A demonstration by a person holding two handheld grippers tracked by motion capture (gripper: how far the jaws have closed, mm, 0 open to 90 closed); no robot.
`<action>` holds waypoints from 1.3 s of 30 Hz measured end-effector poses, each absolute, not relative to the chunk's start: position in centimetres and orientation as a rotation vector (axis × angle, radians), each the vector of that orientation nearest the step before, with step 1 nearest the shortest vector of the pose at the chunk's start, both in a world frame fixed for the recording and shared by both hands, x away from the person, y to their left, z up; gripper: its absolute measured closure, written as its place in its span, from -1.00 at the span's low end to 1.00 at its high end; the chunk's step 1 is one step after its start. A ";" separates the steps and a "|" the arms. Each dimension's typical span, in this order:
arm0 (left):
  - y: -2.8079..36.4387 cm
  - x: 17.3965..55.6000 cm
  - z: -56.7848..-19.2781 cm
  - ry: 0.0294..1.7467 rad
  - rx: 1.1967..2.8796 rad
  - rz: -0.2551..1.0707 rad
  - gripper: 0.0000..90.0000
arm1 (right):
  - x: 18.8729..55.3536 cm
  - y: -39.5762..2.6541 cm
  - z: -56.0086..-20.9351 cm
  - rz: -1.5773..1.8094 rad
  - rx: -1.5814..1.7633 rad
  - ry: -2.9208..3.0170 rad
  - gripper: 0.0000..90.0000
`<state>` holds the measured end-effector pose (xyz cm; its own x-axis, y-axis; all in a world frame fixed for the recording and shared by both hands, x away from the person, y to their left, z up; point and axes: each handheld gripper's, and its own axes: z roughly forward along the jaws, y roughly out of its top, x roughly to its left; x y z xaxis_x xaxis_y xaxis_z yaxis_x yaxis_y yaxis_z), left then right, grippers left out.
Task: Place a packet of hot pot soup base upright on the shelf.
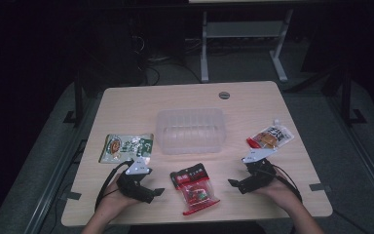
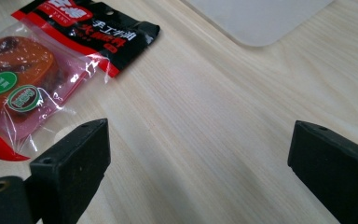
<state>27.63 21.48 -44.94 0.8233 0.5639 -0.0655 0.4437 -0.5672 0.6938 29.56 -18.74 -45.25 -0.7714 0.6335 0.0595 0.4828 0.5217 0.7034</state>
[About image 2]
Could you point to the clear plastic container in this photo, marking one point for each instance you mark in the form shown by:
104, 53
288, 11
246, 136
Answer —
258, 18

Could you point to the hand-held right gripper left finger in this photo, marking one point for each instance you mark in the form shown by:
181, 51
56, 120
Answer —
71, 168

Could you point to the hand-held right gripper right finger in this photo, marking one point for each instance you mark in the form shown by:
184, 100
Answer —
335, 174

